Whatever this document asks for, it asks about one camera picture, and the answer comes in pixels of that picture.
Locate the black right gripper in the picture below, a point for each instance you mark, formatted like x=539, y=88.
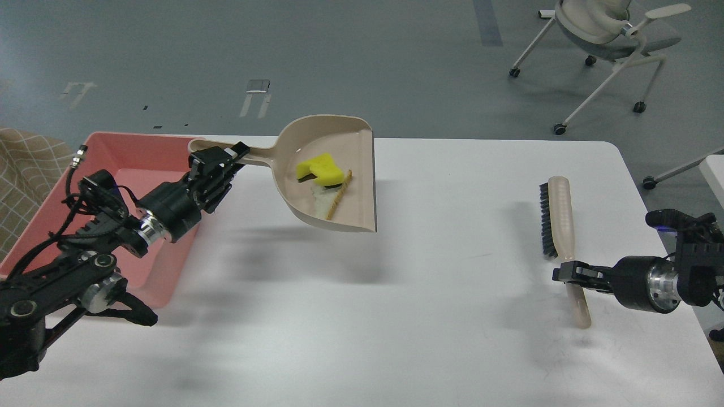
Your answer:
x=638, y=283

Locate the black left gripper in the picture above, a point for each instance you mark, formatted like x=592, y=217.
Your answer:
x=178, y=206

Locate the beige hand brush black bristles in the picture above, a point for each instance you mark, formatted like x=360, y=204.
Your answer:
x=558, y=239

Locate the yellow green sponge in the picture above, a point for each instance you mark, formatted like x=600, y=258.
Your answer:
x=322, y=170

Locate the triangular bread slice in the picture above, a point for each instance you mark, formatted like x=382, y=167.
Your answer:
x=326, y=199

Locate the beige plastic dustpan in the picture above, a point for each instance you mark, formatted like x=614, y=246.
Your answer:
x=350, y=142

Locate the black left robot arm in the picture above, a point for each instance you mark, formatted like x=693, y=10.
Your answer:
x=74, y=272

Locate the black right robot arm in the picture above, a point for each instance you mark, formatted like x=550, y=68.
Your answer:
x=692, y=274

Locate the white office chair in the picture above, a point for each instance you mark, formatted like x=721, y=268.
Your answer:
x=618, y=32

